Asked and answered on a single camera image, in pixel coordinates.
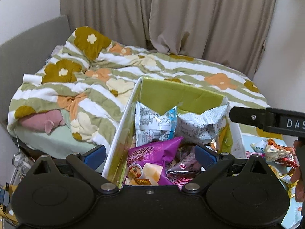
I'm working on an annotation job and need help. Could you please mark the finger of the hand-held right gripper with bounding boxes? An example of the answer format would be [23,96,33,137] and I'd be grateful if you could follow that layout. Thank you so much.
[228,106,267,127]

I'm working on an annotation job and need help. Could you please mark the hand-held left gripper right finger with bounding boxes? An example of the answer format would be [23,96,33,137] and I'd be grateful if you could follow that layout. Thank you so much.
[182,145,274,194]

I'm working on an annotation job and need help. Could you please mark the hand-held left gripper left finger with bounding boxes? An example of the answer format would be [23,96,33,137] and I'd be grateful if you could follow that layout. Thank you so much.
[24,144,119,195]

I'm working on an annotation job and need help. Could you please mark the dark purple snack packet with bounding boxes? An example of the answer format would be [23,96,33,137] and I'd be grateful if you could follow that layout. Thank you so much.
[167,145,203,178]

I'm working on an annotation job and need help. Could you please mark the grey potato chips packet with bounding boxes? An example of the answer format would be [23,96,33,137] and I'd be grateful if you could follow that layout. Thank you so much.
[177,104,230,146]

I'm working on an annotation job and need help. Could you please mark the blue and white snack packet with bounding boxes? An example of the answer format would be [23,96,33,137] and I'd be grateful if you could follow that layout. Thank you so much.
[155,106,179,141]

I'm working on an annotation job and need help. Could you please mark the purple chips packet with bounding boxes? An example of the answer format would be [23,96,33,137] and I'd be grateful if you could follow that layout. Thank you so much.
[123,136,185,186]

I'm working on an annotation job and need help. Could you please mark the white printed snack packet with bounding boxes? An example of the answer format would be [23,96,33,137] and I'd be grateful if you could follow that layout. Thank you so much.
[135,101,167,146]

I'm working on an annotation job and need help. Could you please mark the green cardboard box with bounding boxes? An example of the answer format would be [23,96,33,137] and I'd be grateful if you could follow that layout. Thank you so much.
[102,76,246,188]

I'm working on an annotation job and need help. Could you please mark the person's right hand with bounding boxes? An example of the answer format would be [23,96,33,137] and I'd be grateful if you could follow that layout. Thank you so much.
[291,140,305,202]

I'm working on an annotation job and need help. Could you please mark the white orange-topped snack packet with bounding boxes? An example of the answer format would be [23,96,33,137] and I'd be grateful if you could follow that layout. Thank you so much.
[250,138,295,161]

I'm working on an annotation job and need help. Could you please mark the red snack packet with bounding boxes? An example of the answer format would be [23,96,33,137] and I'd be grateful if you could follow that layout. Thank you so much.
[279,157,298,169]

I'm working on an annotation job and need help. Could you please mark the pale green bed sheet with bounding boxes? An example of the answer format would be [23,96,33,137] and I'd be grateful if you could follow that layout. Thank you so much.
[14,126,96,153]

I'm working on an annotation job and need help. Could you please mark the gold foil packet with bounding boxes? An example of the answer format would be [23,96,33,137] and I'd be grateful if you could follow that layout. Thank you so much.
[280,172,296,184]

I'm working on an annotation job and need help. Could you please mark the pink plush toy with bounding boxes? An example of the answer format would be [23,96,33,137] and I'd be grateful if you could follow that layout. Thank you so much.
[20,108,66,133]

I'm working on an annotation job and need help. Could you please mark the flower-print striped blanket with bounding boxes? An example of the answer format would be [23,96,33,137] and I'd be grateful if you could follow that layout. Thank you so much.
[7,26,272,149]

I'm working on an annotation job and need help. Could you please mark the small black device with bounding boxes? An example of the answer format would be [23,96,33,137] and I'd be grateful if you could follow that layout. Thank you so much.
[0,187,10,207]

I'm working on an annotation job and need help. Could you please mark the beige curtain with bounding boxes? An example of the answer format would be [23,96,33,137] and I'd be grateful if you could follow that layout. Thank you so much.
[59,0,279,59]

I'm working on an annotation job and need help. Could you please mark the grey headboard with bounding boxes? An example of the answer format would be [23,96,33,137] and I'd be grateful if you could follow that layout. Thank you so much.
[0,15,71,122]

